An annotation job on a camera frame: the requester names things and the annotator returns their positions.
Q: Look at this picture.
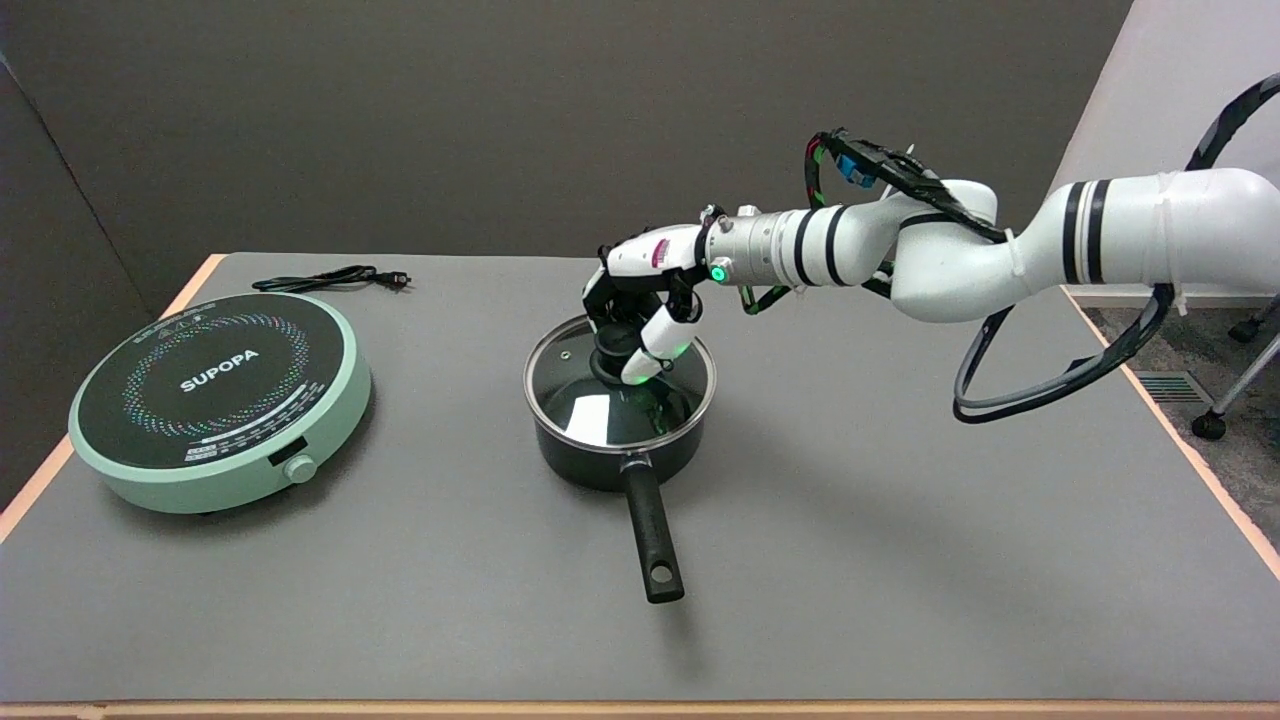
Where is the thick black robot cable loop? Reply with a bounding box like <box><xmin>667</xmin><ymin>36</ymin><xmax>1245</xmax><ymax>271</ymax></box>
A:
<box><xmin>952</xmin><ymin>72</ymin><xmax>1280</xmax><ymax>425</ymax></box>

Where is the metal leg with black caster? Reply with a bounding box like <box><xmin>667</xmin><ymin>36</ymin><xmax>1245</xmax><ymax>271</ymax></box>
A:
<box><xmin>1190</xmin><ymin>335</ymin><xmax>1280</xmax><ymax>443</ymax></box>
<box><xmin>1228</xmin><ymin>296</ymin><xmax>1280</xmax><ymax>345</ymax></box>

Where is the black green robot wire harness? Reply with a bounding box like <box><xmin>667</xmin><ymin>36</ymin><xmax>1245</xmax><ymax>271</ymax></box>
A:
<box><xmin>740</xmin><ymin>128</ymin><xmax>1011</xmax><ymax>317</ymax></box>

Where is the green SUPOPA induction cooker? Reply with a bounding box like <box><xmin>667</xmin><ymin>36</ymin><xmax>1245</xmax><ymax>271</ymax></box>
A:
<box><xmin>67</xmin><ymin>292</ymin><xmax>373</xmax><ymax>516</ymax></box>

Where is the black power cord with plug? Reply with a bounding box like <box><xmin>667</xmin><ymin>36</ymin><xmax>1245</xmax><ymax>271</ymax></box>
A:
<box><xmin>252</xmin><ymin>265</ymin><xmax>412</xmax><ymax>295</ymax></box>

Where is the black saucepan with handle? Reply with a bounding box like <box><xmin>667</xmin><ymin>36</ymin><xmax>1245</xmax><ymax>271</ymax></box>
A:
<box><xmin>523</xmin><ymin>320</ymin><xmax>717</xmax><ymax>605</ymax></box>

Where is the floor vent grille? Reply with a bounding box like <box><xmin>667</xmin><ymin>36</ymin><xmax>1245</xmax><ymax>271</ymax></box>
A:
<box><xmin>1135</xmin><ymin>372</ymin><xmax>1216</xmax><ymax>404</ymax></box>

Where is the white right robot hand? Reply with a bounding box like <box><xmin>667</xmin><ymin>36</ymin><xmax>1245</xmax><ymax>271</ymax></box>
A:
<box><xmin>582</xmin><ymin>222</ymin><xmax>717</xmax><ymax>387</ymax></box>

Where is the glass pot lid black knob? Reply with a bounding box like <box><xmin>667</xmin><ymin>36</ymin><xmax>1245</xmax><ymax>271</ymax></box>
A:
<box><xmin>523</xmin><ymin>314</ymin><xmax>718</xmax><ymax>451</ymax></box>

